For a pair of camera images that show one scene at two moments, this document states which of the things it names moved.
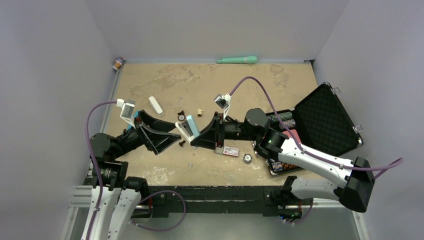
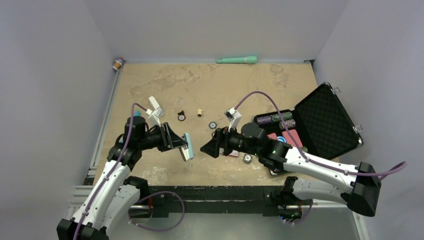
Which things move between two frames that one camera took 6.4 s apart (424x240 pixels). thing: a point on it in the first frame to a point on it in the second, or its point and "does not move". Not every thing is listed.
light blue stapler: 188,128 to 187,151
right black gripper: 207,139 to 221,137
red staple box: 230,151 does not move
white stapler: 155,106 does not move
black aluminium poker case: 324,121 does not move
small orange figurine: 119,62 does not move
